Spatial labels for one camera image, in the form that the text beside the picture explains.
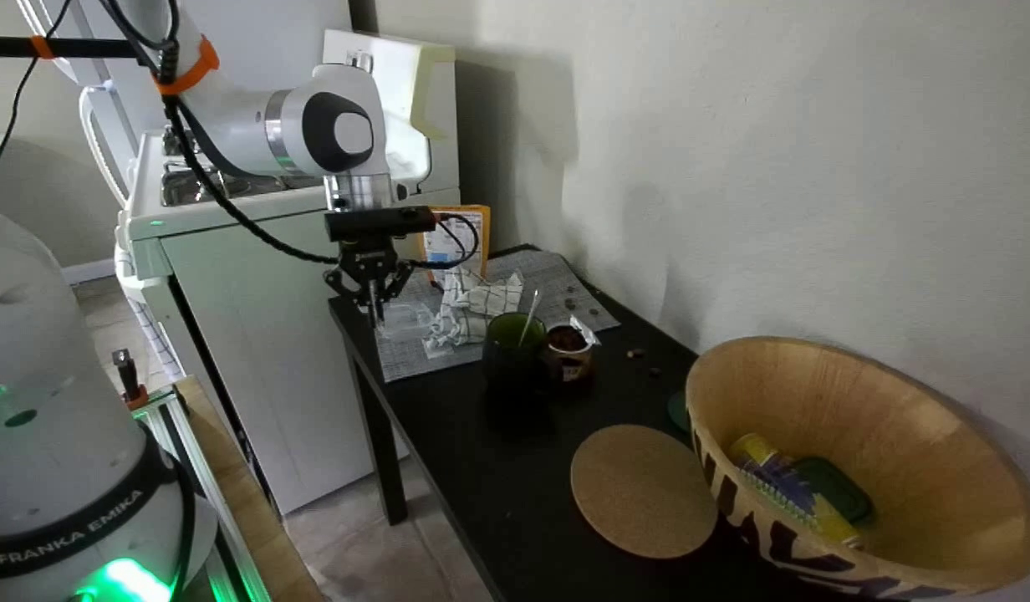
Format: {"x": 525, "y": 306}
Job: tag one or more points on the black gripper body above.
{"x": 371, "y": 267}

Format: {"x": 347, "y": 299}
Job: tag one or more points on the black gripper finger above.
{"x": 359, "y": 301}
{"x": 384, "y": 299}

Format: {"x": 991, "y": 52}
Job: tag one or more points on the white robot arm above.
{"x": 327, "y": 128}

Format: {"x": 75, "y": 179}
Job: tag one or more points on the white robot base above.
{"x": 93, "y": 508}

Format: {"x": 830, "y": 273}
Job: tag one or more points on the grey rectangular placemat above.
{"x": 568, "y": 299}

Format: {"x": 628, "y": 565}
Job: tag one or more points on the round cork placemat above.
{"x": 642, "y": 493}

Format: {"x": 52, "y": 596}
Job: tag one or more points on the crumpled white wrapper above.
{"x": 465, "y": 309}

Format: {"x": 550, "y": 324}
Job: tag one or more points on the white gas stove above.
{"x": 248, "y": 321}

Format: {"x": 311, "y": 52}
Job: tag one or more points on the dark green cup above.
{"x": 513, "y": 357}

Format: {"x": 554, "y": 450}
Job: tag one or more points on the white stick in cup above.
{"x": 529, "y": 314}

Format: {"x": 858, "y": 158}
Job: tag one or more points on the small brown cup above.
{"x": 568, "y": 351}

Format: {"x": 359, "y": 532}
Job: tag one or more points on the black side table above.
{"x": 503, "y": 470}

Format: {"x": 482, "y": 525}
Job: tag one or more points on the yellow blue soda can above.
{"x": 777, "y": 474}

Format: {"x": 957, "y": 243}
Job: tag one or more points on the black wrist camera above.
{"x": 378, "y": 222}

